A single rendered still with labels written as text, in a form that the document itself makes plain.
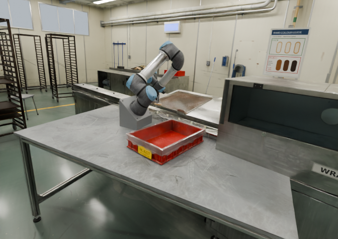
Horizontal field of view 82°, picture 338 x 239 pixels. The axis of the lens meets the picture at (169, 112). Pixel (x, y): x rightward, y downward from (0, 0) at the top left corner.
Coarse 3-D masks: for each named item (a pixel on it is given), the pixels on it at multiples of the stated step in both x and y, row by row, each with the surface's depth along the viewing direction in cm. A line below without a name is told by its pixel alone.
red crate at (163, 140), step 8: (160, 136) 149; (168, 136) 150; (176, 136) 151; (184, 136) 152; (200, 136) 139; (128, 144) 129; (160, 144) 136; (168, 144) 137; (192, 144) 134; (176, 152) 121; (152, 160) 115; (160, 160) 111; (168, 160) 115
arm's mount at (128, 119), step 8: (136, 96) 179; (120, 104) 161; (128, 104) 164; (120, 112) 163; (128, 112) 159; (120, 120) 165; (128, 120) 161; (136, 120) 157; (144, 120) 167; (136, 128) 159
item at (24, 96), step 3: (12, 96) 393; (24, 96) 400; (27, 96) 400; (30, 96) 404; (24, 99) 390; (33, 99) 417; (24, 102) 391; (24, 105) 392; (36, 108) 425; (36, 111) 427; (27, 117) 397
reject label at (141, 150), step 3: (138, 147) 121; (141, 147) 119; (138, 150) 121; (141, 150) 119; (144, 150) 117; (147, 150) 116; (141, 153) 120; (144, 153) 118; (147, 153) 116; (150, 153) 114; (147, 156) 117; (150, 156) 115; (150, 159) 115
